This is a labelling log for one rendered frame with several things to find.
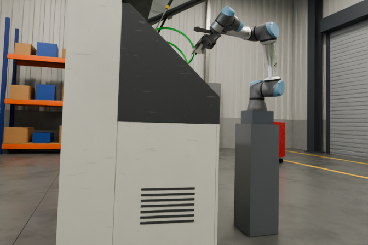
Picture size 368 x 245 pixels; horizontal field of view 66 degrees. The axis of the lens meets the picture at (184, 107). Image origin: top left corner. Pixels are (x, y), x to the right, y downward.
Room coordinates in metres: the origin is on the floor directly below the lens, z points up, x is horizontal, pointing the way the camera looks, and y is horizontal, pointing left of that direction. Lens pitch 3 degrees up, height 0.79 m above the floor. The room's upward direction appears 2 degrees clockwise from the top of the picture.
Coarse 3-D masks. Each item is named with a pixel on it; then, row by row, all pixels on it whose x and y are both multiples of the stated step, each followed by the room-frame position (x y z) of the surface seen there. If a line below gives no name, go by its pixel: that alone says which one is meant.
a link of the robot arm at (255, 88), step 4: (256, 80) 2.14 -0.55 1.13; (260, 80) 2.14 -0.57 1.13; (252, 84) 2.15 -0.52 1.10; (256, 84) 2.14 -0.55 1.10; (260, 84) 2.12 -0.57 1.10; (252, 88) 2.16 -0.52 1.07; (256, 88) 2.13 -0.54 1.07; (260, 88) 2.11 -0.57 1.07; (252, 92) 2.16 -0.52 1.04; (256, 92) 2.14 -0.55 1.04; (260, 92) 2.12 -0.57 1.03; (252, 96) 2.15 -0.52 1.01; (256, 96) 2.14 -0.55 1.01; (260, 96) 2.14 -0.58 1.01
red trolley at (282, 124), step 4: (276, 124) 5.72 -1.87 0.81; (280, 124) 5.84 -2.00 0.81; (284, 124) 5.95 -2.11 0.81; (280, 128) 5.84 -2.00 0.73; (284, 128) 5.95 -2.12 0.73; (280, 132) 5.84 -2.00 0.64; (284, 132) 5.95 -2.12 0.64; (280, 136) 5.84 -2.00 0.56; (284, 136) 5.95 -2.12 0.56; (280, 140) 5.85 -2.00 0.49; (284, 140) 5.95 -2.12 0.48; (280, 144) 5.85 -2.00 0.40; (284, 144) 5.95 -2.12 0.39; (280, 148) 5.85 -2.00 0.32; (284, 148) 5.95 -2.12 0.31; (280, 152) 5.85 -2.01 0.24; (284, 152) 5.96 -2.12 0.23; (280, 156) 5.85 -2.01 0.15; (280, 160) 5.98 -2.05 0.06
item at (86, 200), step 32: (96, 0) 1.50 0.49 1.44; (96, 32) 1.50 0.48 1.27; (96, 64) 1.51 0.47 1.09; (64, 96) 1.47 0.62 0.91; (96, 96) 1.51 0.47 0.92; (64, 128) 1.47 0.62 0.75; (96, 128) 1.51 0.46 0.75; (64, 160) 1.48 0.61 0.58; (96, 160) 1.51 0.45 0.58; (64, 192) 1.48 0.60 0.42; (96, 192) 1.51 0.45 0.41; (64, 224) 1.48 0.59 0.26; (96, 224) 1.51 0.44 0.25
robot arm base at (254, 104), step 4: (252, 100) 2.15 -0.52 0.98; (256, 100) 2.14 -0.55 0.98; (260, 100) 2.14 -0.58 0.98; (264, 100) 2.17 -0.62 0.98; (248, 104) 2.19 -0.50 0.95; (252, 104) 2.14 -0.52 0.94; (256, 104) 2.13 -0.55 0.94; (260, 104) 2.13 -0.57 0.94; (264, 104) 2.15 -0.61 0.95; (248, 108) 2.17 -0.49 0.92; (252, 108) 2.13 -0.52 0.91; (256, 108) 2.12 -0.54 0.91; (260, 108) 2.12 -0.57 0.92; (264, 108) 2.13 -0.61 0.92
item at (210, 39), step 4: (212, 28) 1.70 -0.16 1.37; (212, 32) 1.74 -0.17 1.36; (216, 32) 1.70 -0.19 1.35; (204, 36) 1.73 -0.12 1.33; (208, 36) 1.74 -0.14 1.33; (212, 36) 1.73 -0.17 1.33; (216, 36) 1.71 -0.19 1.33; (220, 36) 1.73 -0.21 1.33; (204, 40) 1.74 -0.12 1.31; (208, 40) 1.72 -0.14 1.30; (212, 40) 1.73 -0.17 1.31; (216, 40) 1.74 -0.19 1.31; (204, 44) 1.75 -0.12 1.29; (208, 44) 1.75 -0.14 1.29; (212, 44) 1.74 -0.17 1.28; (208, 48) 1.73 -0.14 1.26
